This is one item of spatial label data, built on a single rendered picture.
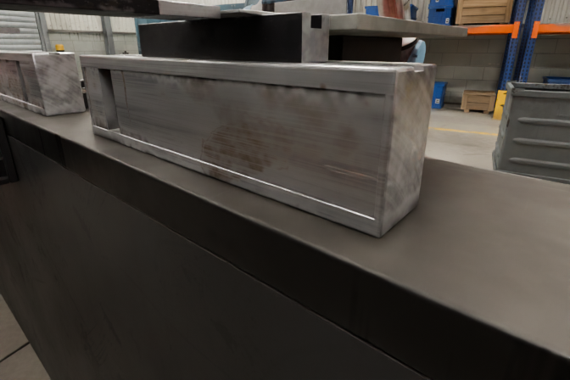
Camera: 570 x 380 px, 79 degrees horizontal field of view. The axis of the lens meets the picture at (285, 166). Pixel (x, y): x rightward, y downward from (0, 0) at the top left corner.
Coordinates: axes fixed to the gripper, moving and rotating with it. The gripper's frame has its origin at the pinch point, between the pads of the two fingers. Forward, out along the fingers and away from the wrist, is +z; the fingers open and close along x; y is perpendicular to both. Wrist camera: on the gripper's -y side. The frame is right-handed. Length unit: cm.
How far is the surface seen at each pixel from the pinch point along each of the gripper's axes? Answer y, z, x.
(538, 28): -513, -88, 70
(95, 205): 38.3, -2.9, -2.8
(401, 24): 30.4, -23.1, 28.3
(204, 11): 42, -23, 19
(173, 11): 45, -22, 19
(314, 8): 28.4, -25.0, 19.6
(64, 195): 36.3, -1.3, -13.3
